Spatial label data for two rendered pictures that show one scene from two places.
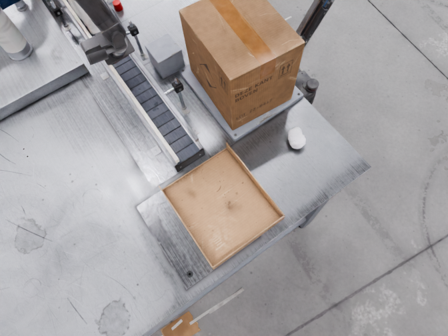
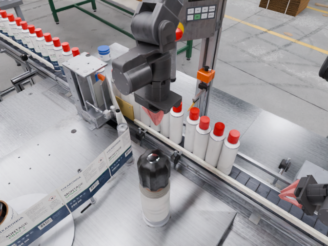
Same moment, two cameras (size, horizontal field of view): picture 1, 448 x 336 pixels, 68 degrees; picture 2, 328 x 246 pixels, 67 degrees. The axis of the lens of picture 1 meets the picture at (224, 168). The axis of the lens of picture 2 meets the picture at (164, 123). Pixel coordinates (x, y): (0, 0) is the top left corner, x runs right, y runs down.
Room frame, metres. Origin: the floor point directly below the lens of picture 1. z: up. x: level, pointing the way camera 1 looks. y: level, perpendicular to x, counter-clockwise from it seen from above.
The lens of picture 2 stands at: (0.65, 0.82, 1.65)
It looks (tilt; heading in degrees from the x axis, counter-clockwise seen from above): 46 degrees down; 338
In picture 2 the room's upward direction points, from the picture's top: straight up
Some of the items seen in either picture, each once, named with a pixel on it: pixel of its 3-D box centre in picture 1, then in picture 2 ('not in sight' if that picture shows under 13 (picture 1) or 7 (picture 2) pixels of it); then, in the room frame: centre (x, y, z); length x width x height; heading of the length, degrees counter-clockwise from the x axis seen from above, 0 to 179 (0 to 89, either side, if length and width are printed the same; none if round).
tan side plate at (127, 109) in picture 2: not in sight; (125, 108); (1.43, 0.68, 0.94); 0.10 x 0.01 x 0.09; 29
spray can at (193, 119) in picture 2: not in sight; (192, 130); (1.17, 0.49, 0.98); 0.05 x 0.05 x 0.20
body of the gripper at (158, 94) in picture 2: not in sight; (157, 87); (1.07, 0.66, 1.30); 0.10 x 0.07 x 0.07; 28
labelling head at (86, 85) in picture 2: not in sight; (92, 90); (1.50, 0.79, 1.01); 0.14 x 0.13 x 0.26; 29
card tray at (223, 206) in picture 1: (220, 202); not in sight; (0.30, 0.02, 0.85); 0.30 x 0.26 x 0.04; 29
